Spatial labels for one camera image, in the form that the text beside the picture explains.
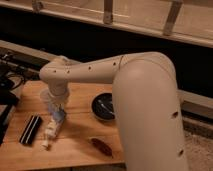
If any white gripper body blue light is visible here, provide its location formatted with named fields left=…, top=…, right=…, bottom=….
left=40, top=89, right=67, bottom=121

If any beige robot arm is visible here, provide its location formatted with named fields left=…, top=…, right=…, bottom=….
left=39, top=52, right=189, bottom=171

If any black striped block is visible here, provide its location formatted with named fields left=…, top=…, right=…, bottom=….
left=19, top=115, right=42, bottom=145

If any dark red oblong object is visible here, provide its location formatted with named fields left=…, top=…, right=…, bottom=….
left=90, top=138, right=113, bottom=156

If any black equipment with cables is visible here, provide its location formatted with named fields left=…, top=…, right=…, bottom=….
left=0, top=53, right=38, bottom=145

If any metal railing frame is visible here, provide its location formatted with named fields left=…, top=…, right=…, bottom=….
left=0, top=0, right=213, bottom=48

